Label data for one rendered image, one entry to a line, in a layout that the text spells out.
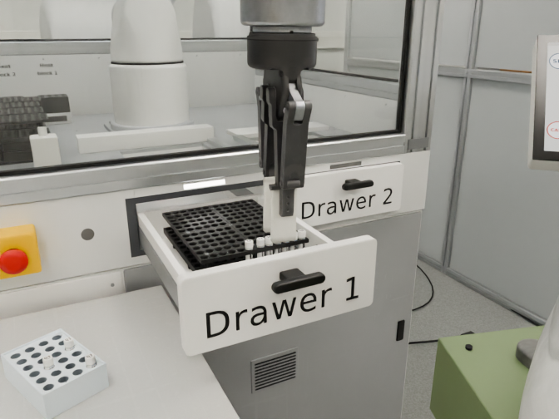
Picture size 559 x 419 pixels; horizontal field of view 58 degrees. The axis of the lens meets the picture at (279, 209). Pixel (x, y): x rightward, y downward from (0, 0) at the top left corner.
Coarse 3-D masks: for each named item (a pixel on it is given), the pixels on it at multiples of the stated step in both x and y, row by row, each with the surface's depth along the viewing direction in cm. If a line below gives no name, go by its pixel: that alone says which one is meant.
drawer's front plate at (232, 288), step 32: (288, 256) 66; (320, 256) 68; (352, 256) 71; (192, 288) 61; (224, 288) 63; (256, 288) 65; (320, 288) 70; (192, 320) 62; (224, 320) 64; (256, 320) 67; (288, 320) 69; (192, 352) 64
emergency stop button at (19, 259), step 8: (0, 256) 76; (8, 256) 76; (16, 256) 76; (24, 256) 77; (0, 264) 76; (8, 264) 76; (16, 264) 76; (24, 264) 77; (8, 272) 76; (16, 272) 77
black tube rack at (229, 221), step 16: (192, 208) 92; (208, 208) 93; (224, 208) 93; (240, 208) 92; (256, 208) 92; (176, 224) 86; (192, 224) 85; (208, 224) 85; (224, 224) 86; (240, 224) 85; (256, 224) 85; (176, 240) 87; (192, 240) 78; (208, 240) 79; (224, 240) 78; (240, 240) 79; (192, 256) 80; (240, 256) 80; (256, 256) 80
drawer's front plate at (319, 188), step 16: (304, 176) 102; (320, 176) 103; (336, 176) 105; (352, 176) 107; (368, 176) 109; (384, 176) 111; (400, 176) 113; (304, 192) 103; (320, 192) 104; (336, 192) 106; (352, 192) 108; (368, 192) 110; (384, 192) 112; (400, 192) 114; (304, 208) 104; (320, 208) 106; (336, 208) 108; (352, 208) 109; (368, 208) 111; (384, 208) 114
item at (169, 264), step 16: (160, 208) 94; (176, 208) 95; (144, 224) 87; (160, 224) 94; (304, 224) 86; (144, 240) 87; (160, 240) 80; (320, 240) 81; (160, 256) 78; (176, 256) 88; (160, 272) 79; (176, 272) 70; (176, 288) 70; (176, 304) 71
